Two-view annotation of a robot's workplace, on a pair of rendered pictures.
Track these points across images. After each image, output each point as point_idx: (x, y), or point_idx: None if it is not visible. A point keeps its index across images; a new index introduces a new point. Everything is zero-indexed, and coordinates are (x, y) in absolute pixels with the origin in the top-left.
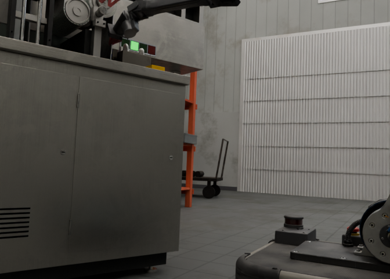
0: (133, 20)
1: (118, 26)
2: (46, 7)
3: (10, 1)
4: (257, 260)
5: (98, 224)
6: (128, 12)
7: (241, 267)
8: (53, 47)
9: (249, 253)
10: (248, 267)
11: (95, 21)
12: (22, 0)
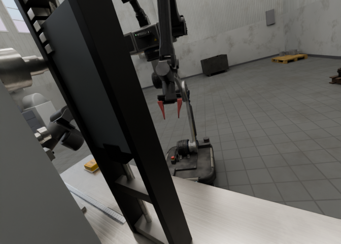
0: (75, 129)
1: (53, 146)
2: (107, 162)
3: (165, 176)
4: (204, 173)
5: None
6: (59, 123)
7: (211, 175)
8: (183, 178)
9: (198, 177)
10: (212, 173)
11: (52, 153)
12: (37, 199)
